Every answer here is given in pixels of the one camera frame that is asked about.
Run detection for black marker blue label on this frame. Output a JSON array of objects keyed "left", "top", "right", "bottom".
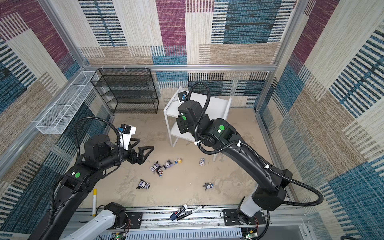
[{"left": 170, "top": 204, "right": 188, "bottom": 221}]

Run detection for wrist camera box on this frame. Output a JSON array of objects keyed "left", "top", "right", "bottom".
[
  {"left": 118, "top": 124, "right": 137, "bottom": 151},
  {"left": 177, "top": 91, "right": 188, "bottom": 103}
]

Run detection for small white purple figure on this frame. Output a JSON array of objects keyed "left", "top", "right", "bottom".
[{"left": 199, "top": 158, "right": 205, "bottom": 166}]

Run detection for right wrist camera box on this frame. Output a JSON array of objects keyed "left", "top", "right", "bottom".
[{"left": 177, "top": 91, "right": 188, "bottom": 103}]

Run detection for white two-tier shelf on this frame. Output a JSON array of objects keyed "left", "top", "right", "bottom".
[{"left": 163, "top": 87, "right": 232, "bottom": 148}]

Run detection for yellow white marker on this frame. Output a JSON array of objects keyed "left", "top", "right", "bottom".
[{"left": 92, "top": 189, "right": 97, "bottom": 217}]

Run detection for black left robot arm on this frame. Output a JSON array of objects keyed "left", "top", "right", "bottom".
[{"left": 29, "top": 117, "right": 155, "bottom": 240}]

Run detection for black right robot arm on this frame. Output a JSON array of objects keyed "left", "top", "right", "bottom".
[{"left": 176, "top": 83, "right": 324, "bottom": 224}]

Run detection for striped purple Kuromi figure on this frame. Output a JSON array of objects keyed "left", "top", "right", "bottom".
[{"left": 150, "top": 162, "right": 162, "bottom": 174}]

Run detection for black white marker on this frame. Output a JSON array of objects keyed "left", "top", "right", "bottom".
[{"left": 176, "top": 205, "right": 204, "bottom": 221}]

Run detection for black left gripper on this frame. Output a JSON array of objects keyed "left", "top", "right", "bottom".
[{"left": 98, "top": 137, "right": 154, "bottom": 173}]

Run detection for yellow Doraemon figure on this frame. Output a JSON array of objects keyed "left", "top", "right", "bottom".
[{"left": 175, "top": 158, "right": 183, "bottom": 164}]

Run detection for white wire mesh basket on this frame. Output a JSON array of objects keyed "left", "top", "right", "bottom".
[{"left": 36, "top": 71, "right": 95, "bottom": 135}]

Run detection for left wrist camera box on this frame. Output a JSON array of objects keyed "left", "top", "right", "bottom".
[{"left": 118, "top": 124, "right": 137, "bottom": 151}]

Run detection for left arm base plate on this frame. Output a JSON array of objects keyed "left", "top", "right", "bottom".
[{"left": 124, "top": 212, "right": 143, "bottom": 231}]

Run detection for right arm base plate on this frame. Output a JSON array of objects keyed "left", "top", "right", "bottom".
[{"left": 220, "top": 209, "right": 267, "bottom": 226}]

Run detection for black wire mesh shelf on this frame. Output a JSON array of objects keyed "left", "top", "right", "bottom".
[{"left": 91, "top": 68, "right": 159, "bottom": 114}]

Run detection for grey purple Kuromi figure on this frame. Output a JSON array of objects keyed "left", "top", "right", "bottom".
[{"left": 203, "top": 183, "right": 214, "bottom": 191}]

